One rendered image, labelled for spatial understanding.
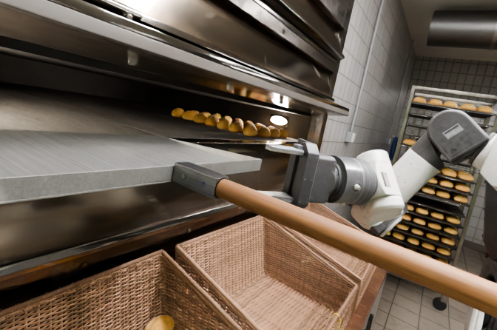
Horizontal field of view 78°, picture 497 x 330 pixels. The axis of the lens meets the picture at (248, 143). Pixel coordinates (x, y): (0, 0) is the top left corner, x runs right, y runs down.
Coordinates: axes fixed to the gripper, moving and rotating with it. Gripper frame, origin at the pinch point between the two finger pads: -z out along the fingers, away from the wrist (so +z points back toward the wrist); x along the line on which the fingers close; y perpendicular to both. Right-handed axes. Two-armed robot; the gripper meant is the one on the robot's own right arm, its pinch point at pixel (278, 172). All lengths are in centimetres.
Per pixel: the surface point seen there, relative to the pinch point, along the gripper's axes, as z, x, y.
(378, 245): 2.0, -2.0, 21.3
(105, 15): -30.3, 19.9, -13.0
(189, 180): -14.6, -3.0, -1.2
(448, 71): 402, 117, -277
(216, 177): -11.6, -1.2, 2.3
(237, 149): 16, -7, -63
